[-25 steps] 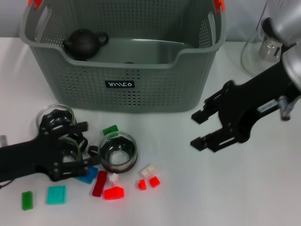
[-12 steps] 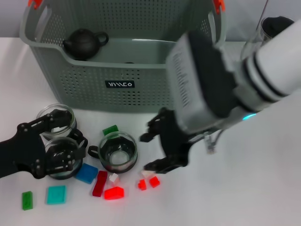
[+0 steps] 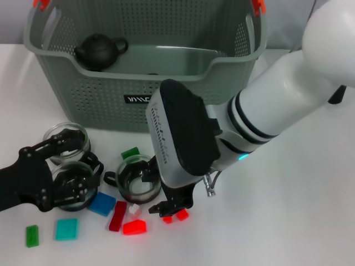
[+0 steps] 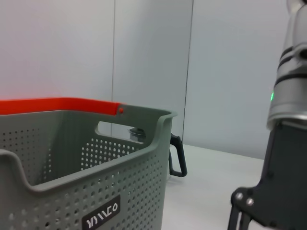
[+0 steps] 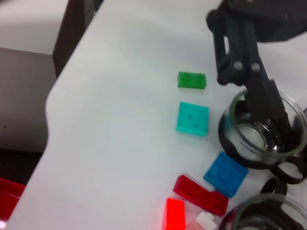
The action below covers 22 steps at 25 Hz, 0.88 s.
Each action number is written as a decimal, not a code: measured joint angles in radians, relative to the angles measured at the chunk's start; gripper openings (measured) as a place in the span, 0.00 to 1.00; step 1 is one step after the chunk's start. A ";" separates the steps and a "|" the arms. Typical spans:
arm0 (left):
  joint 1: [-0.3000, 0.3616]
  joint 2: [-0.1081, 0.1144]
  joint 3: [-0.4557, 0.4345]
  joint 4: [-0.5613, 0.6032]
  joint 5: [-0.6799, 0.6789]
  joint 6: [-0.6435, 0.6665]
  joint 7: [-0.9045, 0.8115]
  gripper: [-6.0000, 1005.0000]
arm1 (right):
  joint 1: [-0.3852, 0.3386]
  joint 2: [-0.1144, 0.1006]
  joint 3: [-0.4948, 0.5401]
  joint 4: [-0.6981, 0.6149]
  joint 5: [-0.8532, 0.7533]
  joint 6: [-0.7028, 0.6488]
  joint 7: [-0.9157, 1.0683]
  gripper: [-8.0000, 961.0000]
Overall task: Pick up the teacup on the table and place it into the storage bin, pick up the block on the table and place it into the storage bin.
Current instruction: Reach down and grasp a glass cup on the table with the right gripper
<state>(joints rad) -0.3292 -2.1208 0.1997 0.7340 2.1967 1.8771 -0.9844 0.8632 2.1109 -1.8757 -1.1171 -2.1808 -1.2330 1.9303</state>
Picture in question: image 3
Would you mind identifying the blue flat building brick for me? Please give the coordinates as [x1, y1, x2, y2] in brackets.
[88, 192, 116, 217]

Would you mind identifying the bright red sloped brick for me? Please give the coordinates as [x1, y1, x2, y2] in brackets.
[122, 218, 147, 236]

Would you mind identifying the small green building brick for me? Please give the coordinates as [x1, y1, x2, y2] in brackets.
[121, 146, 140, 161]

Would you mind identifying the dark red long brick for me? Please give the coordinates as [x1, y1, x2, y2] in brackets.
[108, 201, 128, 232]

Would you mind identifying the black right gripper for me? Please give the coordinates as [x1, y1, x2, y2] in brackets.
[141, 159, 195, 218]

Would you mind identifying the grey-green perforated storage basket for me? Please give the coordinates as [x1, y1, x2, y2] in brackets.
[22, 0, 268, 134]

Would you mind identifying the long green building brick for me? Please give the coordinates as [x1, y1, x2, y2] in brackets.
[26, 224, 40, 248]

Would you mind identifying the dark clay teapot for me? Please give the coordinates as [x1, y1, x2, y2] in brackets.
[73, 33, 129, 72]

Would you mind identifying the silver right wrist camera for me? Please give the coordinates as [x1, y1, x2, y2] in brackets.
[145, 79, 222, 190]

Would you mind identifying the teal flat building brick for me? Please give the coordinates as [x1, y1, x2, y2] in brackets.
[54, 218, 79, 241]

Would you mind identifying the right gripper plug with cable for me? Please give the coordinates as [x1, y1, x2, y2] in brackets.
[202, 168, 222, 198]

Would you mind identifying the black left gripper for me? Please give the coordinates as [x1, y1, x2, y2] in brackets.
[0, 129, 101, 213]

